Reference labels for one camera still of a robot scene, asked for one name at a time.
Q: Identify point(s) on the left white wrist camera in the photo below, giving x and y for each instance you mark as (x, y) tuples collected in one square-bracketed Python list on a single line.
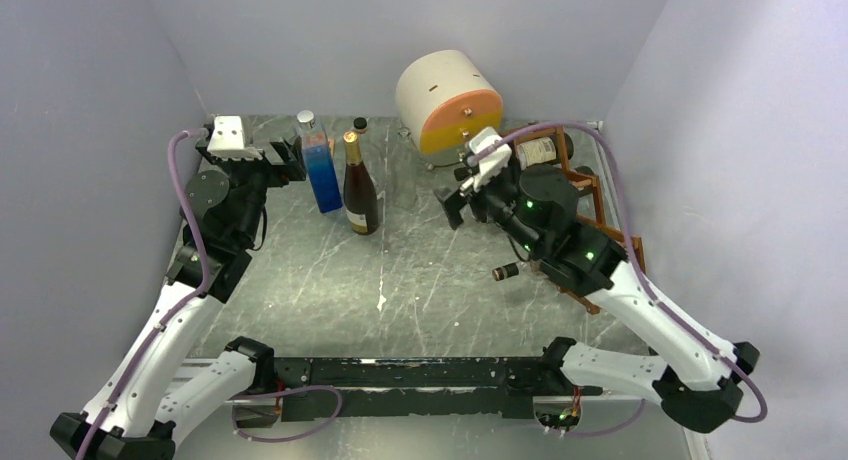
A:
[(231, 138)]

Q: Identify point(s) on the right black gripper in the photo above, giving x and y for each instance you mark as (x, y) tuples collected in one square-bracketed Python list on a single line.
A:
[(452, 201)]

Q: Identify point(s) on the blue square glass bottle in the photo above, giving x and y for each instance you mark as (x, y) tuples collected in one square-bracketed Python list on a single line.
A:
[(318, 162)]

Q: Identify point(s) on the cream round drawer cabinet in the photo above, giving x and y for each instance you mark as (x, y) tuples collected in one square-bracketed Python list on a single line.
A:
[(443, 99)]

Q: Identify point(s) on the dark bottle copper cap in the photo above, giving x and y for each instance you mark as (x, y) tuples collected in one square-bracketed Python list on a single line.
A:
[(512, 270)]

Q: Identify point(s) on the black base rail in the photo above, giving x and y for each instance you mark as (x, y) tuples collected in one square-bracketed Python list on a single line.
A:
[(424, 386)]

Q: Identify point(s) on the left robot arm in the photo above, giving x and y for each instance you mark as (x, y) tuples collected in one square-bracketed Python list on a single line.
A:
[(138, 414)]

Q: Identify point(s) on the large clear plastic bottle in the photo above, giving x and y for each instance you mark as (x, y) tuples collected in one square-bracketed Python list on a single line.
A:
[(399, 169)]

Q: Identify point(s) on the brown wooden wine rack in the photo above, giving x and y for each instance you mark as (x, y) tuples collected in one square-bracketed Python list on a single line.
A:
[(583, 178)]

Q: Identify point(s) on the gold foil top bottle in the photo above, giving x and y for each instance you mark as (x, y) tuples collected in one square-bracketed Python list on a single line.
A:
[(360, 197)]

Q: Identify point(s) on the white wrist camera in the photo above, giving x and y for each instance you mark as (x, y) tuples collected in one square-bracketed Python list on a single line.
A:
[(486, 156), (231, 138)]

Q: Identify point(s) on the clear glass bottle black cap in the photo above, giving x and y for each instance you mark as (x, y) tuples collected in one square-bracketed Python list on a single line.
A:
[(371, 152)]

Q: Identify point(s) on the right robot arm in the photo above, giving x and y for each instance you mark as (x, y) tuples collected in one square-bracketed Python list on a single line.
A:
[(695, 377)]

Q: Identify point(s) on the dark green wine bottle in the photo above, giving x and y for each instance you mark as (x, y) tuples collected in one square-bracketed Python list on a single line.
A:
[(543, 150)]

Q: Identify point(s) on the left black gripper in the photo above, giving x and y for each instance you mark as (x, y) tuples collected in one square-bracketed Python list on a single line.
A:
[(280, 175)]

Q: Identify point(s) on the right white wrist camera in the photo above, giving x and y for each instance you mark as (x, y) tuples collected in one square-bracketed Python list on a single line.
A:
[(486, 156)]

